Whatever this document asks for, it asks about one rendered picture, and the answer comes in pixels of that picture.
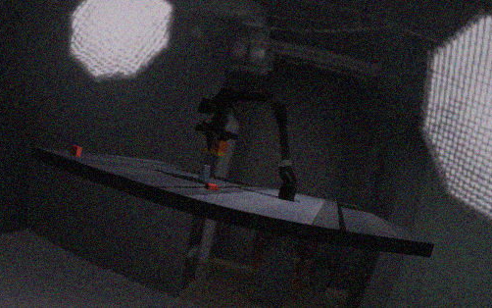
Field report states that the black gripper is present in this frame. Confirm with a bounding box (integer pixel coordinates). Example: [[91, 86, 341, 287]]
[[195, 115, 238, 151]]

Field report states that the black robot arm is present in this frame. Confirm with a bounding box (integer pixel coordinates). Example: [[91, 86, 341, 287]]
[[199, 87, 298, 201]]

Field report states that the yellow bar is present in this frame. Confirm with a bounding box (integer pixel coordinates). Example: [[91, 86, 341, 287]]
[[203, 139, 227, 157]]

